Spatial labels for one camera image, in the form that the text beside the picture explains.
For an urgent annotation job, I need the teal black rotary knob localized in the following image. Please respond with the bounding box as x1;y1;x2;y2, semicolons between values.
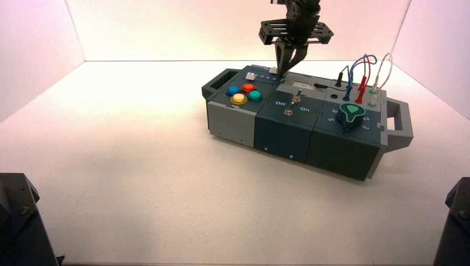
336;102;367;132

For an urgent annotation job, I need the blue patch cable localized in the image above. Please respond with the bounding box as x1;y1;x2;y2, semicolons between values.
343;54;378;102

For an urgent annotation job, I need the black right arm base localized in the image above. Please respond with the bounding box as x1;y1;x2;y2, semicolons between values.
433;177;470;266

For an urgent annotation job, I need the black patch cable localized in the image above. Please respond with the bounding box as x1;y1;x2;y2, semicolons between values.
313;65;350;92

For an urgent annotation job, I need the dark teal grey control box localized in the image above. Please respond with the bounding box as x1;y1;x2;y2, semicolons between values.
201;65;415;182

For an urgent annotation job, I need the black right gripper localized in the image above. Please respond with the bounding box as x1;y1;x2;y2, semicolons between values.
258;3;335;76

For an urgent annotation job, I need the red patch cable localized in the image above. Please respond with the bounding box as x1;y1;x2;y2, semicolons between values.
354;55;371;105

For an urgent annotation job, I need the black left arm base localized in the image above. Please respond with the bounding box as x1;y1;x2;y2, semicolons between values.
0;172;65;266

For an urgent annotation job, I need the white patch cable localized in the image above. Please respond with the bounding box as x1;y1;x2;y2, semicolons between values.
368;52;394;108

